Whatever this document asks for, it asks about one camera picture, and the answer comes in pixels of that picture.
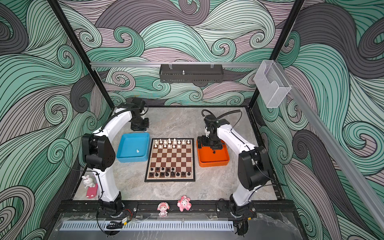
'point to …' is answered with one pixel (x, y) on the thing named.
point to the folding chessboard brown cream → (170, 160)
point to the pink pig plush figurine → (184, 203)
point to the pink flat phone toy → (91, 192)
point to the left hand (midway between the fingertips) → (147, 127)
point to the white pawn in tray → (137, 151)
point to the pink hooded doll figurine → (163, 208)
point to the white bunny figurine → (88, 182)
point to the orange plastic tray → (208, 157)
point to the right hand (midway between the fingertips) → (206, 147)
